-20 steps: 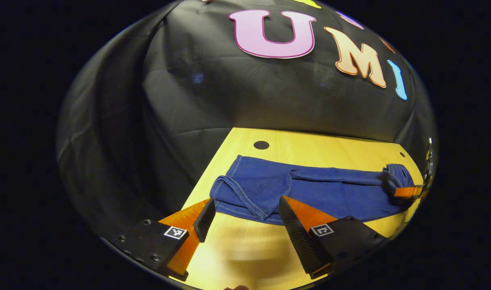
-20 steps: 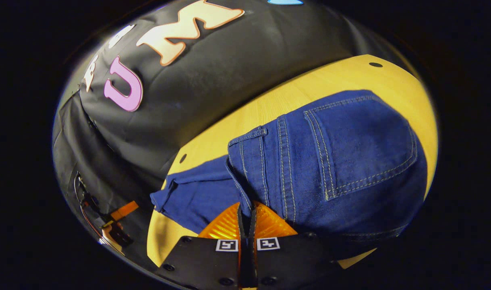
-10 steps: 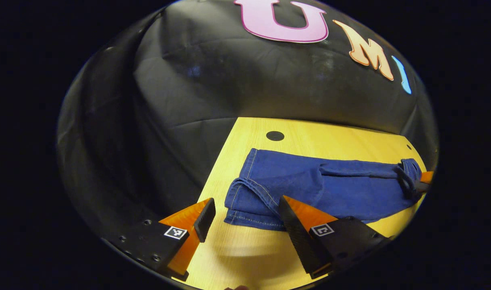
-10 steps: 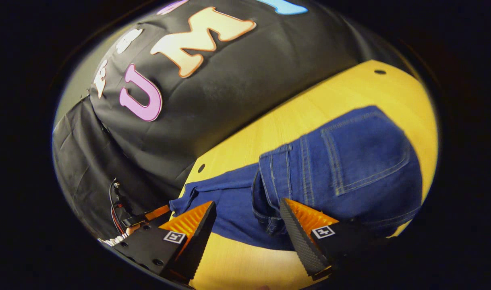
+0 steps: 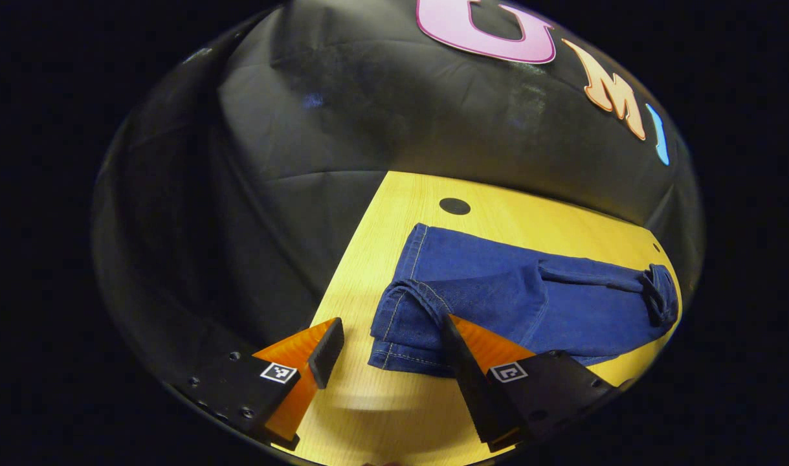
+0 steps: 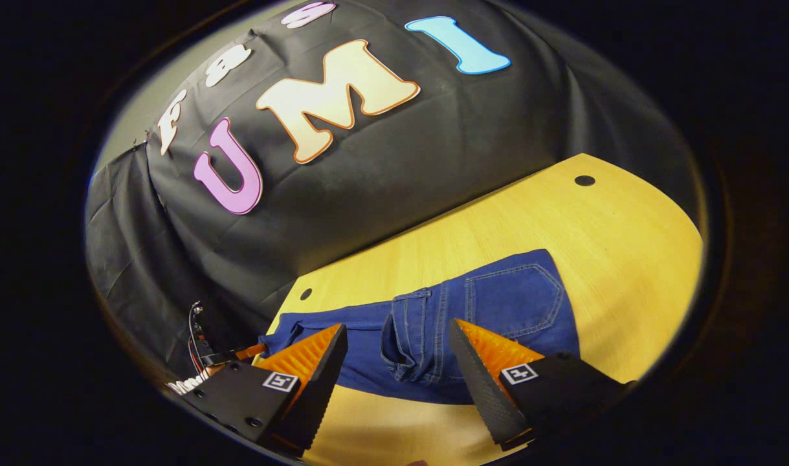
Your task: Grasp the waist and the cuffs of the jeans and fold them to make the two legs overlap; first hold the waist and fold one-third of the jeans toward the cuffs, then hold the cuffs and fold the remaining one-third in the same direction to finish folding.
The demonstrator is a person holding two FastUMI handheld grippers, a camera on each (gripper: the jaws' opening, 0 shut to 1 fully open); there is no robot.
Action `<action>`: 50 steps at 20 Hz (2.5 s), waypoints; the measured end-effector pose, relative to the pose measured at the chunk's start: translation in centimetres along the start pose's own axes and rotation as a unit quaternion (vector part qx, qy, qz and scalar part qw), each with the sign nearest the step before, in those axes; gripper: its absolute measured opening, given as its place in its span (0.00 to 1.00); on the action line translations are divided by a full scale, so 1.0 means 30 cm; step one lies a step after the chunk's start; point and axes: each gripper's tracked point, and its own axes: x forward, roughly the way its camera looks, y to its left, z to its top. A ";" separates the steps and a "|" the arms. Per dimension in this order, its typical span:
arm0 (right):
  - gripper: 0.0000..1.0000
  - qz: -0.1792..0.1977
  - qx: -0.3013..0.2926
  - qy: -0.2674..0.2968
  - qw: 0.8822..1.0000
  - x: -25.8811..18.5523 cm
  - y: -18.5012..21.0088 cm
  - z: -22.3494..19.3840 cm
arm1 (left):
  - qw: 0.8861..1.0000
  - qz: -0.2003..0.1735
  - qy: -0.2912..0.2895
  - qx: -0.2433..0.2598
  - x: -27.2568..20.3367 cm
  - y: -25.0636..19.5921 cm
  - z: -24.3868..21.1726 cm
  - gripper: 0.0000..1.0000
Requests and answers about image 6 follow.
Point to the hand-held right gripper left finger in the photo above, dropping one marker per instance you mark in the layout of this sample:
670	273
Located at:
326	382

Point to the blue denim jeans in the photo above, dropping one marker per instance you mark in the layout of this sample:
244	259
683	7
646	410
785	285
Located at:
511	304

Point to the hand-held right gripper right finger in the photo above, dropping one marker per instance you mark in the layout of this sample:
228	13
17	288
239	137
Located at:
481	382

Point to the black backdrop cloth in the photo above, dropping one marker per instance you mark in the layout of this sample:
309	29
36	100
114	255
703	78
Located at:
400	162

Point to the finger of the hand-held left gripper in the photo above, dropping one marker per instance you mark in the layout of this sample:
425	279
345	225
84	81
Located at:
250	351

